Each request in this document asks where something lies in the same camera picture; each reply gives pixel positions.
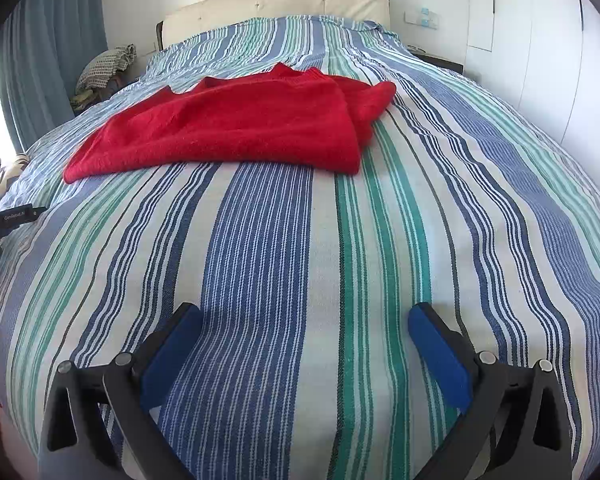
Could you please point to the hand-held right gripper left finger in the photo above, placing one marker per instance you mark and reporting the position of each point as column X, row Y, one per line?
column 172, row 355

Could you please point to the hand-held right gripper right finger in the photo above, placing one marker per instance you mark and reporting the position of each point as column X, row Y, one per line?
column 440, row 355

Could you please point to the red knit sweater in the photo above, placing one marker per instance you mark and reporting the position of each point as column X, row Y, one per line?
column 230, row 125

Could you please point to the patterned cushion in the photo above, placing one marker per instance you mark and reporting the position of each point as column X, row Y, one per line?
column 17, row 167

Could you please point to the striped bedspread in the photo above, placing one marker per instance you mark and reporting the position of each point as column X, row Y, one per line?
column 280, row 260

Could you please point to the blue curtain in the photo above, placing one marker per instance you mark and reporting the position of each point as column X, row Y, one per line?
column 45, row 60

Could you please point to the checked cloth pile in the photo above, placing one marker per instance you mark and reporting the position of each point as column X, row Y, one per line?
column 105, row 65

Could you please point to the dark nightstand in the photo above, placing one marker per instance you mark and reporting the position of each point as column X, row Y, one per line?
column 445, row 64

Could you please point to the white wardrobe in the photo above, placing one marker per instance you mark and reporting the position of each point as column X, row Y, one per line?
column 530, row 35

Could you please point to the cream padded headboard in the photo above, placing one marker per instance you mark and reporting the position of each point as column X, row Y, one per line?
column 280, row 2

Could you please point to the white wall switch panel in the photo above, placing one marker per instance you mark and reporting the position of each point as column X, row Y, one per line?
column 421, row 17

